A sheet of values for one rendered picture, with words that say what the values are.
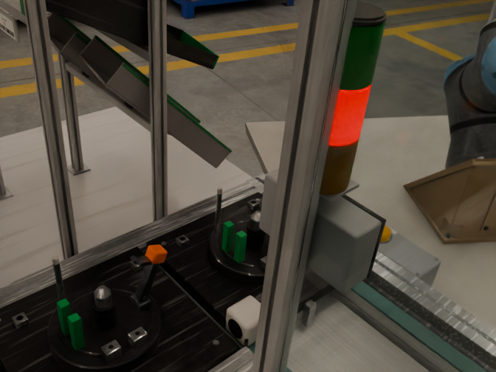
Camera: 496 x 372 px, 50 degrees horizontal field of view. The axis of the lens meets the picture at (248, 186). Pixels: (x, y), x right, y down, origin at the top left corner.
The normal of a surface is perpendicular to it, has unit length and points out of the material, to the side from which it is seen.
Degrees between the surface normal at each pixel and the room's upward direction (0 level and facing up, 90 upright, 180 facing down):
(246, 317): 0
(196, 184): 0
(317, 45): 90
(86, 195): 0
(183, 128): 90
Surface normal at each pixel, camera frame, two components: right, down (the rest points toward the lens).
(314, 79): -0.75, 0.33
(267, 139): 0.08, -0.82
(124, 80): 0.52, 0.51
